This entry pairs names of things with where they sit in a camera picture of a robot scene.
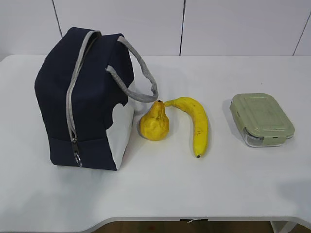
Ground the black tape on table edge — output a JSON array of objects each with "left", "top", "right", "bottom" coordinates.
[{"left": 179, "top": 218, "right": 208, "bottom": 223}]

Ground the yellow banana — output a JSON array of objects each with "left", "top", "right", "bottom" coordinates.
[{"left": 164, "top": 97, "right": 208, "bottom": 158}]

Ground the navy blue lunch bag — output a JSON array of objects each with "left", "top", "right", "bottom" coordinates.
[{"left": 34, "top": 27, "right": 159, "bottom": 170}]

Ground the yellow pear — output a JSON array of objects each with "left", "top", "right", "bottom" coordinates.
[{"left": 139, "top": 100, "right": 169, "bottom": 141}]

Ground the white table leg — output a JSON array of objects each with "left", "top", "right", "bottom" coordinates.
[{"left": 270, "top": 221, "right": 297, "bottom": 233}]

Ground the green lidded glass container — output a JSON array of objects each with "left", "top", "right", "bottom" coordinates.
[{"left": 230, "top": 93, "right": 295, "bottom": 147}]

